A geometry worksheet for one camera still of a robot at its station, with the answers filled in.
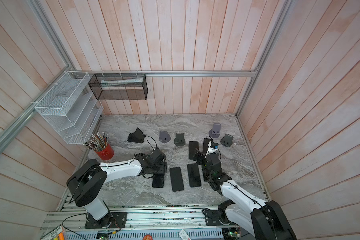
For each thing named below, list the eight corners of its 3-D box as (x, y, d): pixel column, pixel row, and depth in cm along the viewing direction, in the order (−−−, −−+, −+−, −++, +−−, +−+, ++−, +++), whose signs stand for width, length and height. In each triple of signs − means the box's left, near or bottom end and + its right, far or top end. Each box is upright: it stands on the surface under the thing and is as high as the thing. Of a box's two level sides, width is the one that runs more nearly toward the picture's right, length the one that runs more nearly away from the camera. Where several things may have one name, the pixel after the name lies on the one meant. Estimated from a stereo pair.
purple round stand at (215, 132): (209, 138, 109) (211, 131, 102) (208, 130, 114) (210, 122, 107) (219, 138, 109) (222, 131, 102) (217, 130, 114) (220, 122, 107)
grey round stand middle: (174, 146, 104) (174, 139, 97) (174, 139, 108) (174, 132, 101) (184, 146, 104) (185, 139, 97) (184, 139, 108) (184, 132, 101)
